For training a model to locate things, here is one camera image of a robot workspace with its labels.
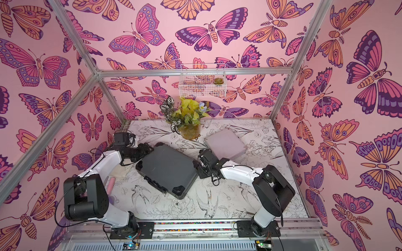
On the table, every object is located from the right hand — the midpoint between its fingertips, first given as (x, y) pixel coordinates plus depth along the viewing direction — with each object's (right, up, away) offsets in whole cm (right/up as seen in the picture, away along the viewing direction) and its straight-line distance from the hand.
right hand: (201, 169), depth 89 cm
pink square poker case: (+16, +14, +14) cm, 25 cm away
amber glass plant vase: (-8, +22, +20) cm, 31 cm away
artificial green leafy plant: (-8, +34, +1) cm, 35 cm away
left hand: (-29, +11, +3) cm, 31 cm away
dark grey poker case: (-15, 0, -6) cm, 16 cm away
